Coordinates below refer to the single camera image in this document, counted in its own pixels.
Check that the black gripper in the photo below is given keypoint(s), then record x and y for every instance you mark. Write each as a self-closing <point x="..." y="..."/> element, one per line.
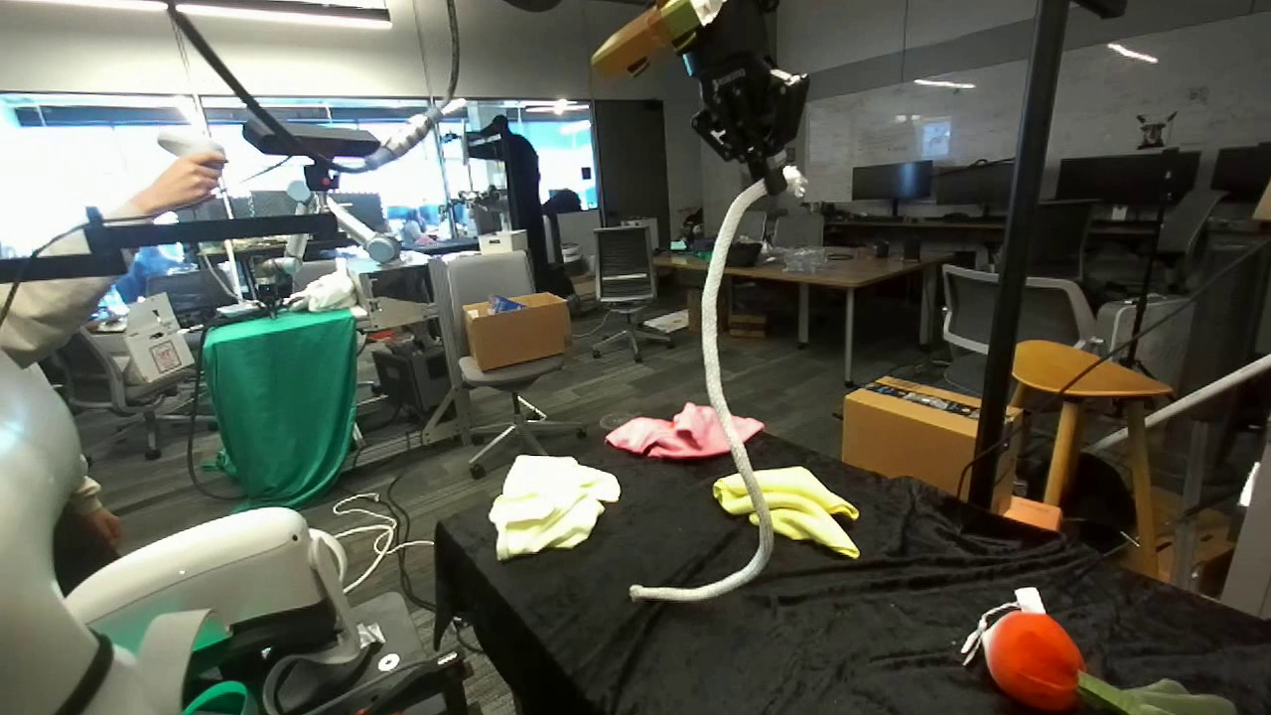
<point x="747" y="114"/>

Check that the pink cloth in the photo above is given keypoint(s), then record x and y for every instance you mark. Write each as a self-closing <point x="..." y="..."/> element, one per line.
<point x="678" y="434"/>

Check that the orange plush toy green leaves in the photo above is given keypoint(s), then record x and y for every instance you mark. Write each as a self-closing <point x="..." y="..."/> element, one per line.
<point x="1034" y="661"/>

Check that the white VR controller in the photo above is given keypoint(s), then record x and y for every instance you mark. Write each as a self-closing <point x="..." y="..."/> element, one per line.
<point x="192" y="146"/>

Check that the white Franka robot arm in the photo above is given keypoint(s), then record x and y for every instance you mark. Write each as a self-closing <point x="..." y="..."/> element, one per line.
<point x="198" y="571"/>

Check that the light sleeved right forearm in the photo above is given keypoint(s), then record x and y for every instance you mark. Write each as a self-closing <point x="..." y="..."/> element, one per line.
<point x="40" y="312"/>

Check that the person right hand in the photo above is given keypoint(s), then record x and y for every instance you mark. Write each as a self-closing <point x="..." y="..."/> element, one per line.
<point x="179" y="181"/>

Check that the person left hand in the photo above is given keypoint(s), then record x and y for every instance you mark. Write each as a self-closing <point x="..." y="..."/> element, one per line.
<point x="99" y="526"/>

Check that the wooden office desk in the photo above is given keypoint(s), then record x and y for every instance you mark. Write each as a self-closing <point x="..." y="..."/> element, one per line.
<point x="821" y="270"/>

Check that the black computer monitor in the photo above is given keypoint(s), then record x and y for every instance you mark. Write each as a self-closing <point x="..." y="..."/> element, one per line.
<point x="1125" y="181"/>
<point x="977" y="183"/>
<point x="1246" y="167"/>
<point x="896" y="183"/>

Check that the grey office chair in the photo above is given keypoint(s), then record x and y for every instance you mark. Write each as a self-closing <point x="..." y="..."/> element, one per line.
<point x="622" y="265"/>
<point x="511" y="379"/>

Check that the white office chair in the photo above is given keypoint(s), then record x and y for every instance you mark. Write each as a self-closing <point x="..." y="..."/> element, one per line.
<point x="974" y="312"/>

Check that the black hanging jacket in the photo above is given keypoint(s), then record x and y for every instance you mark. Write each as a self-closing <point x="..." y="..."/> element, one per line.
<point x="519" y="201"/>

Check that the cardboard box with black tape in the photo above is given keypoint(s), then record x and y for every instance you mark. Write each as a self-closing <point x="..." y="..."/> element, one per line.
<point x="913" y="438"/>

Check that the small plain cardboard box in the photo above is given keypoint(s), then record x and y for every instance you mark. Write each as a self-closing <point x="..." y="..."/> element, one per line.
<point x="519" y="330"/>

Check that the yellow cloth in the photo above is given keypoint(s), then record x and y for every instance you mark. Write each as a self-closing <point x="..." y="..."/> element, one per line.
<point x="807" y="510"/>

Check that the wooden stool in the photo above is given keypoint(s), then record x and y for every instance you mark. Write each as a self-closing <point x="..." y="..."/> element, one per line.
<point x="1079" y="369"/>

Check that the cream white cloth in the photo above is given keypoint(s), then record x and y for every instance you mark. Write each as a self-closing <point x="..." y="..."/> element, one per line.
<point x="548" y="500"/>

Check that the black velvet table cloth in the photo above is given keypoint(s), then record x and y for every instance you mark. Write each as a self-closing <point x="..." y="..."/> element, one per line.
<point x="821" y="638"/>

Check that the silver aluminium pole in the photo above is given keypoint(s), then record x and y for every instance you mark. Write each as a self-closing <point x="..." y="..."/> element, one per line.
<point x="1215" y="383"/>

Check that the green cloth covered stand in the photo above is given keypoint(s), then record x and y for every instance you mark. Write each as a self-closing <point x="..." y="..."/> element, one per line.
<point x="279" y="398"/>

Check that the black base mounting hardware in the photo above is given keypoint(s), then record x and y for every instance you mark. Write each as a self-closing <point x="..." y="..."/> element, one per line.
<point x="359" y="680"/>

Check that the gold wrist camera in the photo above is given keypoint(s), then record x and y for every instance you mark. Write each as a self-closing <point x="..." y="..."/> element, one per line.
<point x="647" y="38"/>

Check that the black stereo camera bar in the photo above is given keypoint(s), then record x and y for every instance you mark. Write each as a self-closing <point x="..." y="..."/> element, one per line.
<point x="312" y="139"/>

